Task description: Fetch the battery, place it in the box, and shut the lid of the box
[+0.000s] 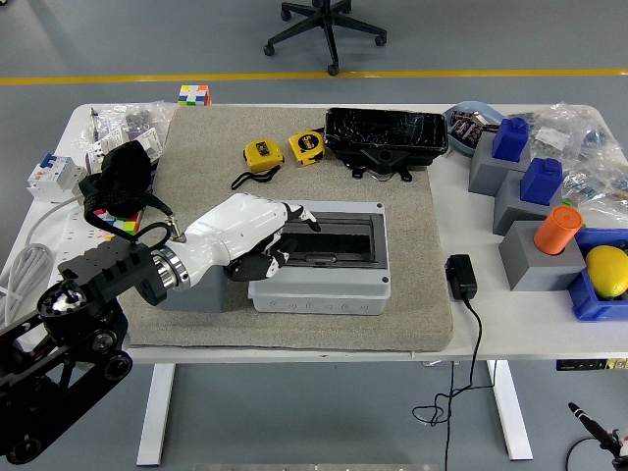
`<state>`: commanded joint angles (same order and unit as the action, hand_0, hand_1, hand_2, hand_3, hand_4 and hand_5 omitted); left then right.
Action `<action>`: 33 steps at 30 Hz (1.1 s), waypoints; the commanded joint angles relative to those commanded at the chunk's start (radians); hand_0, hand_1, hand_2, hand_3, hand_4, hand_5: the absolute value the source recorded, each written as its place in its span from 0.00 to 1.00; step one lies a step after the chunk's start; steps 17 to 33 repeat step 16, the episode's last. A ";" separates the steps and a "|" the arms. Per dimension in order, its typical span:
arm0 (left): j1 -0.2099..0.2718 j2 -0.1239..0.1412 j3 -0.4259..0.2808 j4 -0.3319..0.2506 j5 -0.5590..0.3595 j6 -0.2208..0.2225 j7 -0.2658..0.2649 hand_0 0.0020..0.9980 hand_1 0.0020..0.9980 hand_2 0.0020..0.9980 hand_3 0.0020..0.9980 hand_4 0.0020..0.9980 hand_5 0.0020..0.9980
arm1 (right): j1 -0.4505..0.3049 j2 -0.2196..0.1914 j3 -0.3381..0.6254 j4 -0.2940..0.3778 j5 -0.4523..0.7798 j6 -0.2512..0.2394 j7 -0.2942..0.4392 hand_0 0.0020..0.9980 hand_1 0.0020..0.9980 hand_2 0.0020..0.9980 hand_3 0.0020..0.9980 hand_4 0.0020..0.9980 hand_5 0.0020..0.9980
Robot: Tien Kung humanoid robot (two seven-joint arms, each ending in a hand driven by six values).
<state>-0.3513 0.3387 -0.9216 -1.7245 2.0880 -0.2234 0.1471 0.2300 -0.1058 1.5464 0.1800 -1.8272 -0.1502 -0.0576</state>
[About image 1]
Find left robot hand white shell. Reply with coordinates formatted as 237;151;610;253
171;192;322;288

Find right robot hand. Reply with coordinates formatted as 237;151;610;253
567;401;628;457

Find grey plastic junction box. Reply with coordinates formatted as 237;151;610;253
247;199;393;316

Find transparent hinged box lid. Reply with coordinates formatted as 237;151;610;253
282;210;385;269

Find orange cylinder battery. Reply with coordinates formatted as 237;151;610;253
533;205;586;257

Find table height control panel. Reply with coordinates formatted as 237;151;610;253
555;358;628;373

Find grey block holder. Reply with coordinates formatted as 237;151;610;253
498;220;588;293
468;131;534;198
492;169;565;236
156;267;228;313

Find grey-brown felt mat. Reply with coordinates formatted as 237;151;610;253
113;105;455;352

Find white table leg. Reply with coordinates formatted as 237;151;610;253
135;362;177;466
485;360;535;461

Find Rubik's cube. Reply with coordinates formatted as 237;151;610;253
93;208;143;235
178;83;214;107

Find white terminal modules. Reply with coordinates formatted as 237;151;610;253
85;127;166;171

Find blue plastic bin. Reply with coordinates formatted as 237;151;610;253
567;228;628;323

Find black cloth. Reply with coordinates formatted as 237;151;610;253
78;145;154;217

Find white power strip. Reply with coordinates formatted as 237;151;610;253
61;208;118;259

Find yellow lemon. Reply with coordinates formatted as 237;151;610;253
586;245;628;300

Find clear bags of hardware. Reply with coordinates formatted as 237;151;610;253
73;100;178;153

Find black plastic tray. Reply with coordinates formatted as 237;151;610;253
323;107;450;183

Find white circuit breaker blue lever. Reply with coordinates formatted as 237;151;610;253
26;152;89;202

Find black power adapter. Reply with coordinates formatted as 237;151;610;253
445;253;480;301

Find black office chair base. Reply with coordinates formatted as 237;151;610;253
263;0;389;78

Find blue plastic block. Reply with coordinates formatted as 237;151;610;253
492;117;532;163
519;157;564;207

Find dark snack packets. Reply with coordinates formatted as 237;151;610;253
449;110;486;146

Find light blue bowl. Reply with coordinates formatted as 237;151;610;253
444;100;506;158

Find clear bags of small parts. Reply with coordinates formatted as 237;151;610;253
509;101;628;217

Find yellow tape measure black strap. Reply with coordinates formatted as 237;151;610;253
231;139;286;191

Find thin black adapter cord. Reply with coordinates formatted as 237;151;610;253
410;296;497;471

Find thick white power cable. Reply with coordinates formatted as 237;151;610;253
0;194;88;328

